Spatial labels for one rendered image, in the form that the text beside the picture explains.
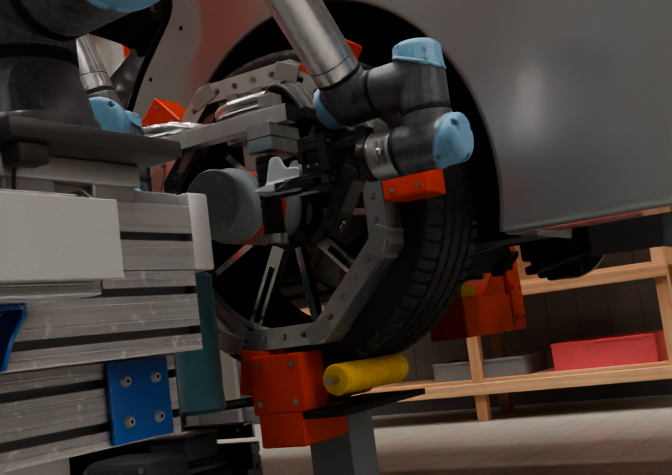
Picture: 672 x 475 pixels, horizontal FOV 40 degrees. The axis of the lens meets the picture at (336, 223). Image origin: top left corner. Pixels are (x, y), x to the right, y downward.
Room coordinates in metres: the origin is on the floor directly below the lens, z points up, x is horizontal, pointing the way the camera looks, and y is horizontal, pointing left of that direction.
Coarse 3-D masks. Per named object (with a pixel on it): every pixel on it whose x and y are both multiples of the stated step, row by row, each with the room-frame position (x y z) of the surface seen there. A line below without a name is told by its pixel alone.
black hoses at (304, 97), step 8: (272, 88) 1.57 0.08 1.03; (280, 88) 1.56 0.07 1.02; (288, 88) 1.55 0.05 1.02; (296, 88) 1.59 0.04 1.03; (304, 88) 1.62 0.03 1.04; (288, 96) 1.55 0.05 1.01; (296, 96) 1.55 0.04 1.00; (304, 96) 1.58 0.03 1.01; (312, 96) 1.60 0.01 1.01; (296, 104) 1.54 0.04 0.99; (304, 104) 1.55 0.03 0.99; (312, 104) 1.57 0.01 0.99; (296, 112) 1.54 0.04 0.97; (304, 112) 1.53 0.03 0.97; (312, 112) 1.55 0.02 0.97; (304, 120) 1.55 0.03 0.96; (312, 120) 1.56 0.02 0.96
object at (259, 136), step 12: (252, 132) 1.49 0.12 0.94; (264, 132) 1.48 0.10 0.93; (276, 132) 1.49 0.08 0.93; (288, 132) 1.52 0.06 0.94; (252, 144) 1.49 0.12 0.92; (264, 144) 1.48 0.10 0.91; (276, 144) 1.48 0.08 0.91; (288, 144) 1.51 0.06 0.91; (276, 156) 1.53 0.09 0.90; (288, 156) 1.54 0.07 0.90
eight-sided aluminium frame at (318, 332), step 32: (288, 64) 1.70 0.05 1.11; (224, 96) 1.78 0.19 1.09; (352, 128) 1.64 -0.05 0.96; (384, 128) 1.66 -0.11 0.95; (192, 160) 1.89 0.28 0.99; (160, 192) 1.88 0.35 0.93; (384, 224) 1.63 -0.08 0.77; (384, 256) 1.64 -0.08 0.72; (352, 288) 1.67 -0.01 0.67; (224, 320) 1.83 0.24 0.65; (320, 320) 1.70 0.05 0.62; (352, 320) 1.73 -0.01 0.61
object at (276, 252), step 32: (320, 128) 1.81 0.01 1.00; (224, 160) 1.98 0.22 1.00; (288, 160) 1.86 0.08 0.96; (320, 224) 1.82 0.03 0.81; (224, 256) 2.03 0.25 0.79; (256, 256) 2.13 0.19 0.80; (352, 256) 1.79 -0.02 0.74; (224, 288) 1.96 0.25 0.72; (256, 288) 2.06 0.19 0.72; (256, 320) 1.91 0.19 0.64; (288, 320) 1.98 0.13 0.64
